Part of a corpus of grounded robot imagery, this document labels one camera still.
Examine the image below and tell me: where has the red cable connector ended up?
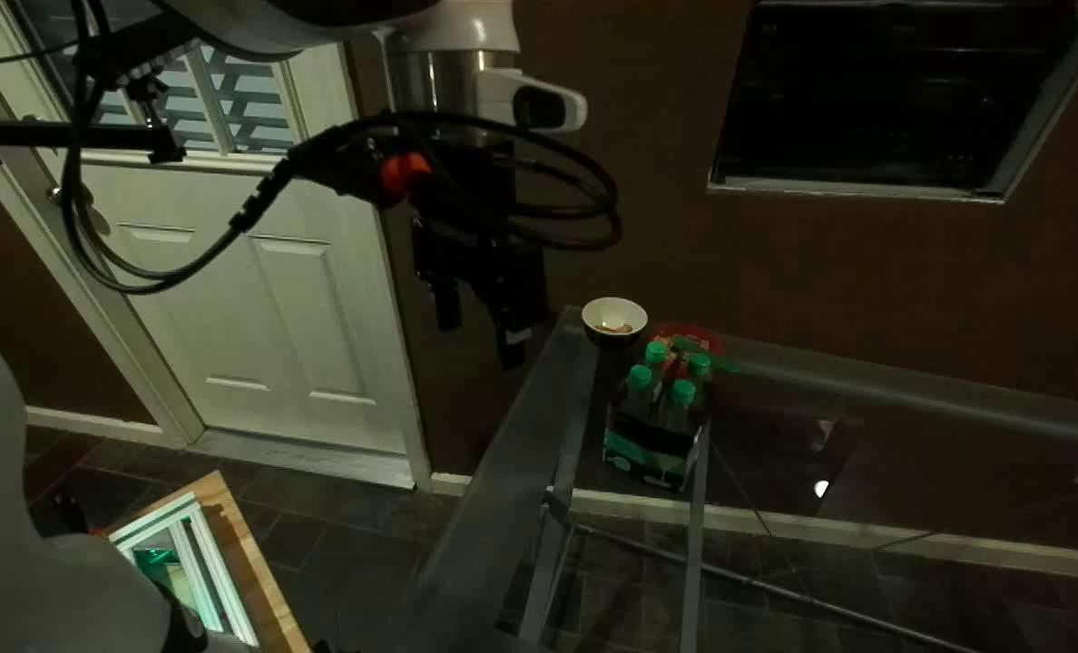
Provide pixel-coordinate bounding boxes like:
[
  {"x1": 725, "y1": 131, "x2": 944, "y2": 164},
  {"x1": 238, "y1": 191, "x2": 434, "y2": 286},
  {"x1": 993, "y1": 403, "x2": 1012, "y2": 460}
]
[{"x1": 377, "y1": 149, "x2": 437, "y2": 205}]

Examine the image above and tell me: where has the black camera mount rod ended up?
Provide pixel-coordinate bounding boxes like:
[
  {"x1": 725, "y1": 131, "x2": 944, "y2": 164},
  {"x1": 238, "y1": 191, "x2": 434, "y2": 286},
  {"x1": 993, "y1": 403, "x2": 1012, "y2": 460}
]
[{"x1": 0, "y1": 73, "x2": 193, "y2": 175}]

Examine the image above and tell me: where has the black mounted camera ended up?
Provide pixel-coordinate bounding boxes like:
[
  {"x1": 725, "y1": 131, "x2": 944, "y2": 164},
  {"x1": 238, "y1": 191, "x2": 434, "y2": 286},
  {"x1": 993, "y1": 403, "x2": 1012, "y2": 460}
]
[{"x1": 69, "y1": 14, "x2": 205, "y2": 93}]

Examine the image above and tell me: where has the dark window white frame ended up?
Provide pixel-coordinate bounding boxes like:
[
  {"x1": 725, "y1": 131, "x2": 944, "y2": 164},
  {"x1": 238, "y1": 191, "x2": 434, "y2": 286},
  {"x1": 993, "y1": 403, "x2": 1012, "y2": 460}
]
[{"x1": 708, "y1": 0, "x2": 1078, "y2": 205}]

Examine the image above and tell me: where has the red bowl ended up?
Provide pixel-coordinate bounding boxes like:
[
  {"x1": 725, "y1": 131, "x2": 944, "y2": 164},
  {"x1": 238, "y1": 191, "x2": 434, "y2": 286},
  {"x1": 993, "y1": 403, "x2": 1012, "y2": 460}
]
[{"x1": 651, "y1": 320, "x2": 721, "y2": 361}]

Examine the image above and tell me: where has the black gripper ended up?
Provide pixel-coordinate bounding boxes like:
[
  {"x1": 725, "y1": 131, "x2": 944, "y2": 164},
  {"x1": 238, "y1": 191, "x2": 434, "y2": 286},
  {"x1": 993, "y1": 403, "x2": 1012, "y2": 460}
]
[{"x1": 406, "y1": 135, "x2": 557, "y2": 373}]

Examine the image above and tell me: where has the black and green box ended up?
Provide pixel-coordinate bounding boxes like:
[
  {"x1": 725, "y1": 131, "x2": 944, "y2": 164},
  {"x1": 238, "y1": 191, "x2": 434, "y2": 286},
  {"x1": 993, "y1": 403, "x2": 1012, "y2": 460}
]
[{"x1": 599, "y1": 342, "x2": 718, "y2": 490}]

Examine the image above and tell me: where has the white bowl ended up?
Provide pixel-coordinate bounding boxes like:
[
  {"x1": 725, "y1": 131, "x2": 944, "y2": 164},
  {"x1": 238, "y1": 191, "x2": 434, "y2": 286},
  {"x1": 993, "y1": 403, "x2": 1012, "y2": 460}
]
[{"x1": 579, "y1": 292, "x2": 655, "y2": 351}]

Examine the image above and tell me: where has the white panel door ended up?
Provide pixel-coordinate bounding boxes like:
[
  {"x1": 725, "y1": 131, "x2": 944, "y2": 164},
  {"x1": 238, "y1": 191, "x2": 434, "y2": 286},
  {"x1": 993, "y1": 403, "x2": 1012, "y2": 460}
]
[{"x1": 0, "y1": 0, "x2": 437, "y2": 492}]

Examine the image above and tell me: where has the grey padded chair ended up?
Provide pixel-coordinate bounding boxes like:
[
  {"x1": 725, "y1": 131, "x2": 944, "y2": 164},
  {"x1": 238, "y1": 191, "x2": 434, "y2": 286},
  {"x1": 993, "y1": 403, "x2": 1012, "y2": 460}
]
[{"x1": 0, "y1": 327, "x2": 187, "y2": 653}]

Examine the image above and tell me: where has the wooden framed panel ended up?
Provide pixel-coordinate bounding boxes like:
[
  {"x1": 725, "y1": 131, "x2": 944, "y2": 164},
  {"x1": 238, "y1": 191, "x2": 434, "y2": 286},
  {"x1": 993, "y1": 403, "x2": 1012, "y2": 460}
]
[{"x1": 107, "y1": 468, "x2": 316, "y2": 653}]

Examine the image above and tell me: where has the white baseboard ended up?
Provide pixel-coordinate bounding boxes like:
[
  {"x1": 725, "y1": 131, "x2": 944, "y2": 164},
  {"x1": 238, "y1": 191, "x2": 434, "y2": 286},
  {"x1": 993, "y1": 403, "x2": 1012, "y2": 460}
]
[{"x1": 25, "y1": 403, "x2": 1078, "y2": 586}]

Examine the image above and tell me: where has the glass desk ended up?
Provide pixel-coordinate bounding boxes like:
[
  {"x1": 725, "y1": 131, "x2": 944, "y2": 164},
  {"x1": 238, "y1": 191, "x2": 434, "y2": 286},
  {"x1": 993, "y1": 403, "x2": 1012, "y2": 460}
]
[{"x1": 512, "y1": 413, "x2": 986, "y2": 653}]

